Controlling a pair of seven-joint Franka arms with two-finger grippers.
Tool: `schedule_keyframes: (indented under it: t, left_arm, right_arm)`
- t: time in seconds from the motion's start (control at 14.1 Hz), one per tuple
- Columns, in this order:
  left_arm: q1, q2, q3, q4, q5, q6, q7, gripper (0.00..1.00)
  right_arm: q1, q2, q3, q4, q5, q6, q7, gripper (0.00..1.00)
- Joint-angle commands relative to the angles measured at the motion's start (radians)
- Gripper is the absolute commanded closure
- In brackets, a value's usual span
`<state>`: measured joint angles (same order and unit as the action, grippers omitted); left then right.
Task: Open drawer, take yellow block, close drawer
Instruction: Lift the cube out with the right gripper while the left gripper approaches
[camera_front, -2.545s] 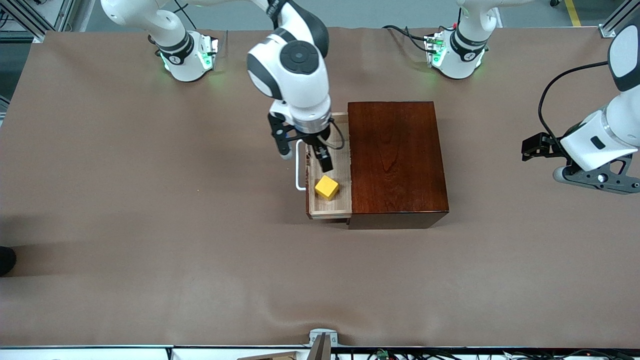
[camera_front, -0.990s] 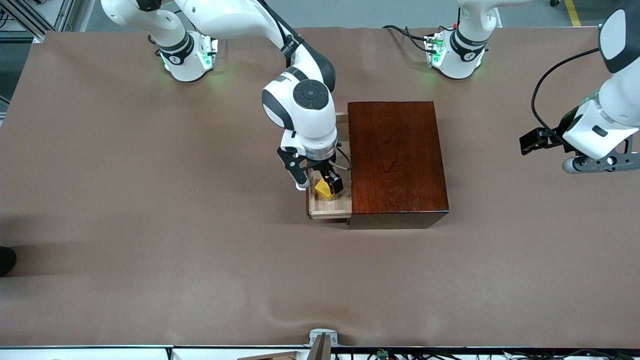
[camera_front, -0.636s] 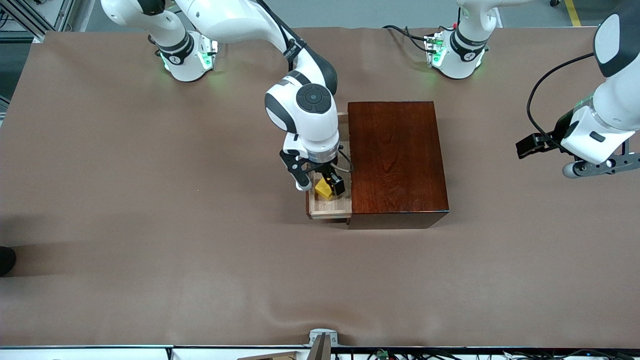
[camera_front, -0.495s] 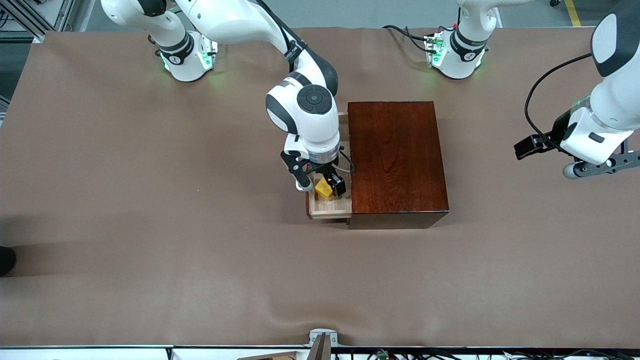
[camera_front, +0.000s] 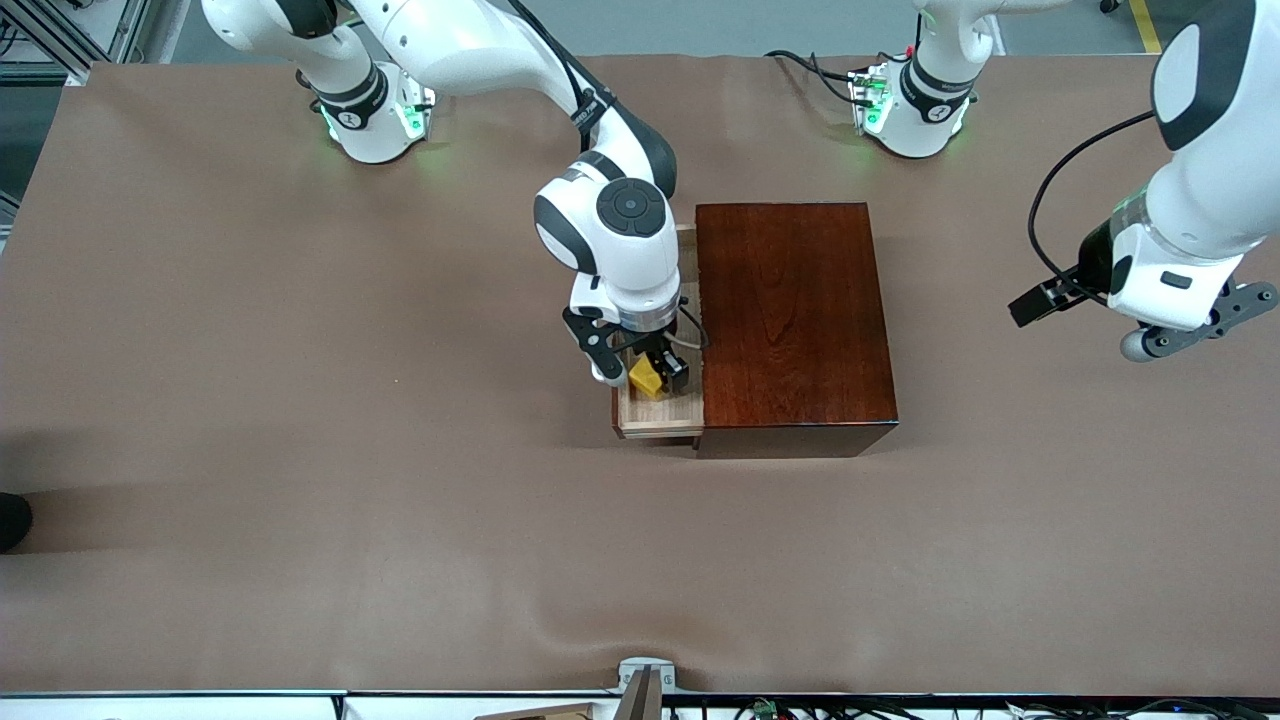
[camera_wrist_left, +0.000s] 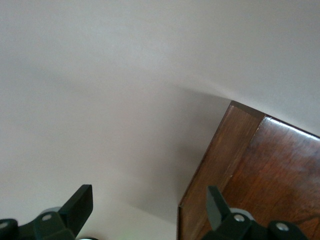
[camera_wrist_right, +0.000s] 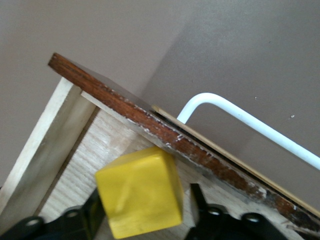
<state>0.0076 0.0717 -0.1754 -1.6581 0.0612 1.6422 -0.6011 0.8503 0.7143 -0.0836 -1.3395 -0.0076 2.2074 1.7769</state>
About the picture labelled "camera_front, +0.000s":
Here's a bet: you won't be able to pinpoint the aluminium frame structure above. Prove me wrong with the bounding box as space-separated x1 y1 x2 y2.
0 0 151 89

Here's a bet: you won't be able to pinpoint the brown table cover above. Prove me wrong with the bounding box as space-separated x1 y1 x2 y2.
0 52 1280 698

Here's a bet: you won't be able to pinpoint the black left arm base cables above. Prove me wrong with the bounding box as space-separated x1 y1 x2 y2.
765 48 861 106

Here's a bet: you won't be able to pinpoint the grey metal clamp bracket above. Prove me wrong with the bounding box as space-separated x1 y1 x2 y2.
615 657 679 720

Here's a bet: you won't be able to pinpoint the dark brown wooden cabinet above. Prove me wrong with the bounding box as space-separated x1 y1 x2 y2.
693 202 899 460

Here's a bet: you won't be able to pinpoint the light wooden board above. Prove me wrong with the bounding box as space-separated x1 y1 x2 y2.
473 702 598 720

